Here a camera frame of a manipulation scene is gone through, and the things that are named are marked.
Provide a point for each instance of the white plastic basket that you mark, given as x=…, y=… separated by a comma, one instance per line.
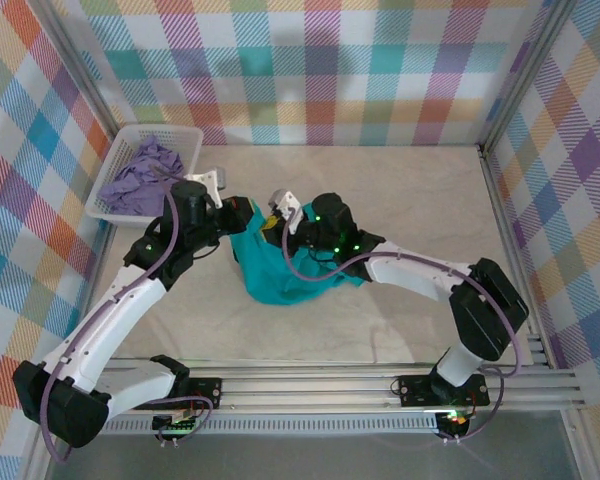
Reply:
x=130, y=137

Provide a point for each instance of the aluminium side rail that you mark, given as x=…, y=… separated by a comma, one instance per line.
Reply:
x=513, y=250

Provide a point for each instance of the aluminium corner post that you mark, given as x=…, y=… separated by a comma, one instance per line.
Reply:
x=86, y=80
x=525, y=75

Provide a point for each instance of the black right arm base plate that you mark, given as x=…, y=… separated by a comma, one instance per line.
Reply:
x=415, y=390

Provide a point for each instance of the teal t-shirt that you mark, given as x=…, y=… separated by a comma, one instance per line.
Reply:
x=275, y=285

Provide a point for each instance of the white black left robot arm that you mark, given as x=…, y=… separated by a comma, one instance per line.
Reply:
x=125, y=310

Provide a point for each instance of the purple crumpled cloth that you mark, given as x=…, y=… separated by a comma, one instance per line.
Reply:
x=140, y=185

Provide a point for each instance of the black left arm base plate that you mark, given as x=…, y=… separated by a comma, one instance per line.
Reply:
x=207, y=390

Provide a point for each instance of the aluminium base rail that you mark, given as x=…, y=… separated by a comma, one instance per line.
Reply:
x=305, y=387

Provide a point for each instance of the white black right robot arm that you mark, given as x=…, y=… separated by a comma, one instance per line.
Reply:
x=410, y=275

